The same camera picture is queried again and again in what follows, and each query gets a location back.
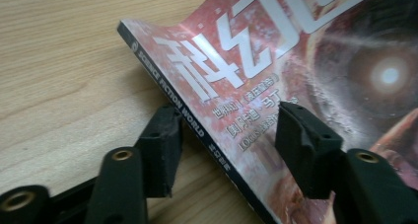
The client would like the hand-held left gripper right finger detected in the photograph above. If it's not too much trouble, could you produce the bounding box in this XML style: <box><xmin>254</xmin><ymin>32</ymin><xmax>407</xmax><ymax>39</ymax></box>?
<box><xmin>274</xmin><ymin>101</ymin><xmax>418</xmax><ymax>224</ymax></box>

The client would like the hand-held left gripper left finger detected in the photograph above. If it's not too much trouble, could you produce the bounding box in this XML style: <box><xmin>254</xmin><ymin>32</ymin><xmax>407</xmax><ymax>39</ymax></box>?
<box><xmin>83</xmin><ymin>105</ymin><xmax>184</xmax><ymax>224</ymax></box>

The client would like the red science fiction magazine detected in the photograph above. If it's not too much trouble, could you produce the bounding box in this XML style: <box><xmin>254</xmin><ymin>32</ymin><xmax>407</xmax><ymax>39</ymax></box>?
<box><xmin>116</xmin><ymin>0</ymin><xmax>418</xmax><ymax>224</ymax></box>

